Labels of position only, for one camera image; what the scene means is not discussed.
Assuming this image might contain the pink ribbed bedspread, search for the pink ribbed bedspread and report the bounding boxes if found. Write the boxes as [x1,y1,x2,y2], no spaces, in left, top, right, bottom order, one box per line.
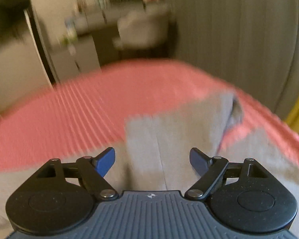
[0,59,299,172]

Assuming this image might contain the grey bedside cabinet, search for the grey bedside cabinet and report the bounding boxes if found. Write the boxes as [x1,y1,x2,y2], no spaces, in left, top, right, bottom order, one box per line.
[50,35,101,82]

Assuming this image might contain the grey curtain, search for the grey curtain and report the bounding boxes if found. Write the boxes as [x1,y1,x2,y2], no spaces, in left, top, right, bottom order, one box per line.
[167,0,299,119]

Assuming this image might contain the grey upholstered chair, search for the grey upholstered chair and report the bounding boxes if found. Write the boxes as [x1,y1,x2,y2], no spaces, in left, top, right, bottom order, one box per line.
[113,6,171,51]

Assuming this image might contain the grey vanity desk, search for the grey vanity desk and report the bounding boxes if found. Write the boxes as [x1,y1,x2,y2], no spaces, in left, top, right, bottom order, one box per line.
[73,2,144,35]

